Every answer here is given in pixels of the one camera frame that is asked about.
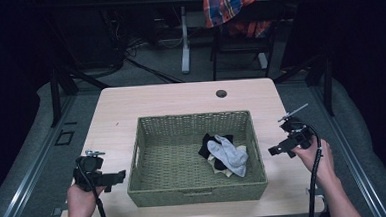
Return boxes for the black floor cables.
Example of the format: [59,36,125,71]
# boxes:
[107,8,185,88]

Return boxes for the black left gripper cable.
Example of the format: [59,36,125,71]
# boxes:
[76,162,112,217]

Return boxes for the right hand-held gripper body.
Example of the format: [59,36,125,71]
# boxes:
[276,102,317,152]

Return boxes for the white desk leg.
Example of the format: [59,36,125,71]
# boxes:
[178,5,193,75]

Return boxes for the black chair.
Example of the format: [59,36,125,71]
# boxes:
[206,0,282,82]

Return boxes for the green woven basket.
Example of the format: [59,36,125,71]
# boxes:
[122,109,270,209]

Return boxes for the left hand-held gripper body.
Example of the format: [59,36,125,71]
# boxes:
[71,148,108,195]

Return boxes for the black metal stand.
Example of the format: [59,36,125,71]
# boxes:
[270,45,337,120]
[45,57,114,129]

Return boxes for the cream sock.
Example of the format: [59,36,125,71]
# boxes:
[205,144,250,180]

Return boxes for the person's right hand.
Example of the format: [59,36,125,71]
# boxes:
[290,134,337,184]

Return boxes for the black sock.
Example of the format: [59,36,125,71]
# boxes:
[196,130,236,172]

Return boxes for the person's left hand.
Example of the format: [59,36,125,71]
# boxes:
[65,180,108,214]

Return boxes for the metal floor rail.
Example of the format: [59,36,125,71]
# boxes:
[0,94,85,217]
[309,79,386,217]

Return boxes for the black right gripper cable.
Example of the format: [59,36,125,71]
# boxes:
[302,124,327,217]

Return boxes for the plaid cloth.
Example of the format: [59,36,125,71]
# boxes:
[202,0,284,41]

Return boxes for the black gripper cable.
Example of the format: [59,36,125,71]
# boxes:
[302,124,327,217]
[76,162,112,217]

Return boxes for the grey sock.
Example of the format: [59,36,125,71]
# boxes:
[205,132,251,181]

